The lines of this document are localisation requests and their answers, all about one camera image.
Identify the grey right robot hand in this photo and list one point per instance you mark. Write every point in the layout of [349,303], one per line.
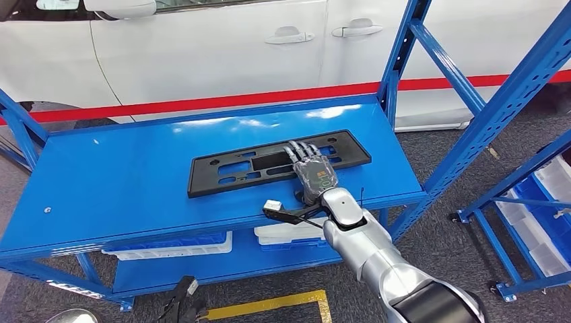
[314,174]

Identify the black plastic panel part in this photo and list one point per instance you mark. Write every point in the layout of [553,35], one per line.
[205,178]

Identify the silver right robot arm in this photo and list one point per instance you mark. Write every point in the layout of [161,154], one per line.
[370,249]

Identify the blue metal shelf rack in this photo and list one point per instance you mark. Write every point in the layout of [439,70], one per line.
[111,178]
[495,245]

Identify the white translucent bin stack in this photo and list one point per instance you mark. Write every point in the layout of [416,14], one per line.
[285,232]

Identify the blue plastic bin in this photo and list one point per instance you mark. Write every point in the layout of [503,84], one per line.
[290,246]
[178,243]

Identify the red barrier belt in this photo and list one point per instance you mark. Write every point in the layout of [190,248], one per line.
[223,101]

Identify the yellow floor tape square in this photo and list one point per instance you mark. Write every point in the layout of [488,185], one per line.
[267,305]

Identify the clear plastic bin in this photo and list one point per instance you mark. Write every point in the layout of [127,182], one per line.
[178,254]

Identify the white car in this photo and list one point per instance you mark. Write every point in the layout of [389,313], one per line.
[200,58]

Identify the chrome barrier stanchion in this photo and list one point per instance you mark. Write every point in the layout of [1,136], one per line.
[71,317]

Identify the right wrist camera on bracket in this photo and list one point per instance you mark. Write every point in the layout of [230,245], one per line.
[272,205]

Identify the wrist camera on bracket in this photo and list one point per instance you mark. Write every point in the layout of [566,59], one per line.
[272,205]
[192,287]

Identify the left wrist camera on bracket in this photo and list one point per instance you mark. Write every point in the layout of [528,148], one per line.
[192,287]

